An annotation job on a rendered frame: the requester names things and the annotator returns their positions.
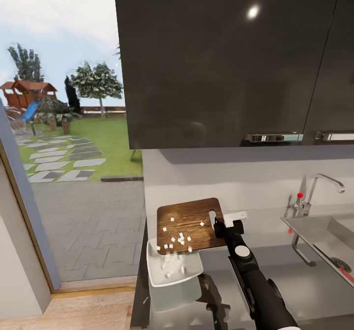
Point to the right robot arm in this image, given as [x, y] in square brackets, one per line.
[262, 298]

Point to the cutting board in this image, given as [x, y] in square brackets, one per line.
[187, 219]

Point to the cabinet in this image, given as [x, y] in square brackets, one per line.
[237, 73]

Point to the bowl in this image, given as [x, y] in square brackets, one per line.
[190, 262]

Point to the drop in sink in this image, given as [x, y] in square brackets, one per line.
[331, 233]

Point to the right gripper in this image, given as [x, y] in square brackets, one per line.
[222, 231]

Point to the fixed window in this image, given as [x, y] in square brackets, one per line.
[64, 144]

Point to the parer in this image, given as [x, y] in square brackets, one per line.
[336, 265]

